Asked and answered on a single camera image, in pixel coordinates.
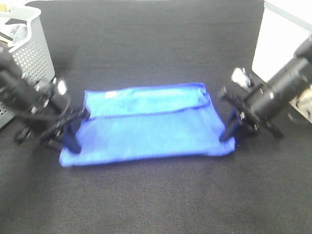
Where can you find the blue microfiber towel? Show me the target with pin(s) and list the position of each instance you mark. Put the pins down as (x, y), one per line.
(148, 122)

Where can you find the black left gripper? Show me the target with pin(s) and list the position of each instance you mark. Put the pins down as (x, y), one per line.
(51, 119)

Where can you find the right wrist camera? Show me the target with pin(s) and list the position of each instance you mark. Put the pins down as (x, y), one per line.
(241, 78)

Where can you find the white plastic storage crate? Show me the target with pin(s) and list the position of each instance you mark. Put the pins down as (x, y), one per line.
(285, 25)

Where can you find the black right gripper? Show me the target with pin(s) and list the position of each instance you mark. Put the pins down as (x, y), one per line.
(243, 120)

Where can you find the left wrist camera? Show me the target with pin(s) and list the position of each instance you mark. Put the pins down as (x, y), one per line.
(59, 86)

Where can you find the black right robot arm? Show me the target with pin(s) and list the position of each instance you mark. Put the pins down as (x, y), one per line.
(266, 100)

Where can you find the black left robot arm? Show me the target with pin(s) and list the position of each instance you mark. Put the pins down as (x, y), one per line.
(11, 79)

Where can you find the grey towel in basket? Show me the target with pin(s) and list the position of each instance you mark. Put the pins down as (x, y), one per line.
(12, 34)

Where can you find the grey perforated laundry basket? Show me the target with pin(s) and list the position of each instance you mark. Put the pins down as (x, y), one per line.
(32, 54)

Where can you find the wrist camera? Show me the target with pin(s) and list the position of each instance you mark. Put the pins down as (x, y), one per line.
(241, 78)
(59, 86)

